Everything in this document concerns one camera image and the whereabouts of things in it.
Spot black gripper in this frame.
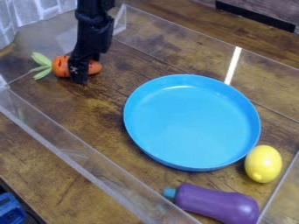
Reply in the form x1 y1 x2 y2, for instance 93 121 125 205
67 0 116 84

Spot yellow toy lemon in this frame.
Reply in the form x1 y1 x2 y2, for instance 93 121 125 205
244 145 282 183

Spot dark baseboard strip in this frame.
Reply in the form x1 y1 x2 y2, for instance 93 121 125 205
214 0 294 33

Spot purple toy eggplant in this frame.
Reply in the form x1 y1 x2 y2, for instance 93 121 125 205
162 184 258 224

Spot white patterned curtain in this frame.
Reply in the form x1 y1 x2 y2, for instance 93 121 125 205
0 0 77 49

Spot clear acrylic enclosure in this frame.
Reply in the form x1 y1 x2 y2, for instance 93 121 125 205
0 0 299 224

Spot blue round tray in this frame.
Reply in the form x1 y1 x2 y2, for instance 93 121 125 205
124 74 261 172

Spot blue object at corner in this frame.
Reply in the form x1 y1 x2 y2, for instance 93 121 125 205
0 192 25 224

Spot orange toy carrot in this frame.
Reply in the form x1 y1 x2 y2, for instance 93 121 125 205
30 52 104 81

